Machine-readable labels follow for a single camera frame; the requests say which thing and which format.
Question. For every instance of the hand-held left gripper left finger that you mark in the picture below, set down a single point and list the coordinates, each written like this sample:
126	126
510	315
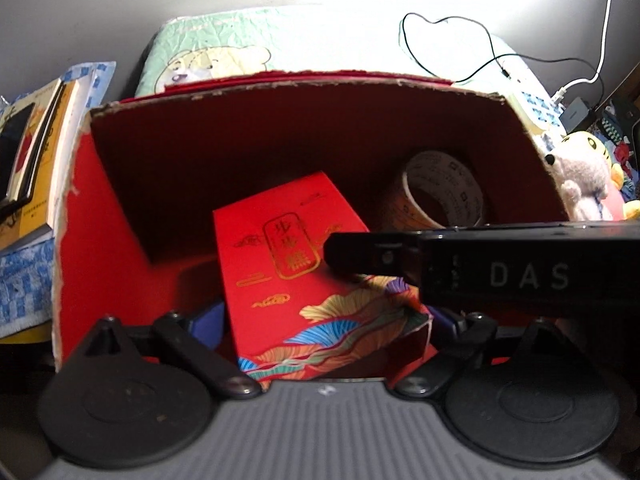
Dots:
210	322

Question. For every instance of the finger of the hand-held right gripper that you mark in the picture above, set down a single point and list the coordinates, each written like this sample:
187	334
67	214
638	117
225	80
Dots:
370	255

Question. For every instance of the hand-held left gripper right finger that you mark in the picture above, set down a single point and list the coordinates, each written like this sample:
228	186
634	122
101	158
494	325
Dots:
445	327

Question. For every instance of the red gift box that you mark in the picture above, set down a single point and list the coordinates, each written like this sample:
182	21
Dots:
280	290

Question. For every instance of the white printed tape roll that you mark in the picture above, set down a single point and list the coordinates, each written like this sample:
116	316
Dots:
450	170

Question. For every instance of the red cardboard box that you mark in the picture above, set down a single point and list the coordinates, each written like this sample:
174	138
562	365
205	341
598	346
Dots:
150	160

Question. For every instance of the white fluffy plush toy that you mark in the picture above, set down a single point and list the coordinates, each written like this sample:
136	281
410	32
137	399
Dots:
582	180

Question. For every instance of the pink yellow tiger plush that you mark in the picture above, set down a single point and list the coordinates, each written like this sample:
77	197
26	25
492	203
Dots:
620	195

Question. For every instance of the white power strip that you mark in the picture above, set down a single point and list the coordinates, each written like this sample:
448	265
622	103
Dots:
537	110

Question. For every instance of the black charger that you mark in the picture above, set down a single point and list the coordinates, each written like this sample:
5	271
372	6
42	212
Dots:
577	112

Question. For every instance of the pile of clothes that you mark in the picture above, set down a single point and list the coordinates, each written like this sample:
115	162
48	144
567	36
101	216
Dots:
622	130

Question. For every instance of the blue white patterned cloth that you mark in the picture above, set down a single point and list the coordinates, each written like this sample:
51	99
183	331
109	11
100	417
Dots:
25	285

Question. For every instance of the stack of books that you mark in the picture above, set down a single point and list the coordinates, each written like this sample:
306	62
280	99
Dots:
55	150

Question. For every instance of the green bear-print pillow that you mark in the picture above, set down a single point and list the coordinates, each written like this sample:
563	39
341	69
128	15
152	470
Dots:
225	45

